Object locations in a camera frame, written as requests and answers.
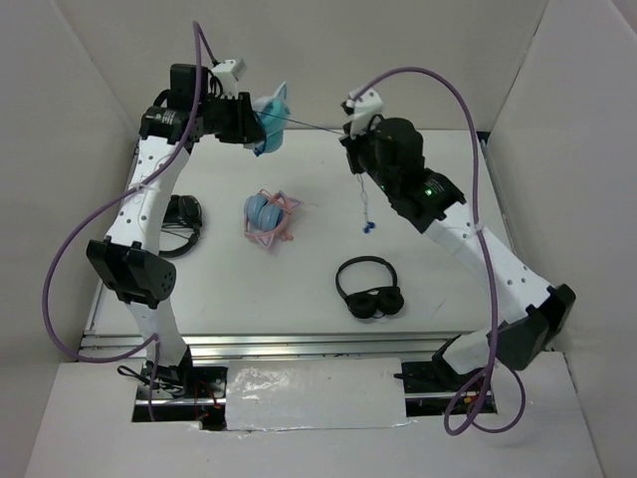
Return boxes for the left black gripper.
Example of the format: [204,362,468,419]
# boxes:
[193,90,263,143]

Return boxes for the blue headphone cable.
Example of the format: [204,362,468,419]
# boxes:
[251,112,378,235]

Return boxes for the teal cat ear headphones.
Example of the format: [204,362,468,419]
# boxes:
[252,82,291,156]

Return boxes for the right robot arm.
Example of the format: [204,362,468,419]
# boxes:
[340,115,576,390]

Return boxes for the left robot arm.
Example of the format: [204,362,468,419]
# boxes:
[87,60,265,397]

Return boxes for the pink blue cat headphones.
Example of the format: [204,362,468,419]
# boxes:
[243,189,304,249]

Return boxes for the small black headphones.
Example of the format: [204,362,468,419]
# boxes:
[334,255,405,320]

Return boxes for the white taped cover plate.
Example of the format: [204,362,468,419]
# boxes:
[225,358,408,431]

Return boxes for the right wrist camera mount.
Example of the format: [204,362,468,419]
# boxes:
[341,89,383,139]

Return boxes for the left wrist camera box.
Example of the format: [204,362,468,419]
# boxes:
[211,59,247,99]

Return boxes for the large black wired headphones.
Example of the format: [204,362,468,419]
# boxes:
[159,194,203,259]

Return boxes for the aluminium rail frame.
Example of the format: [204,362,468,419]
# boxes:
[74,131,553,364]

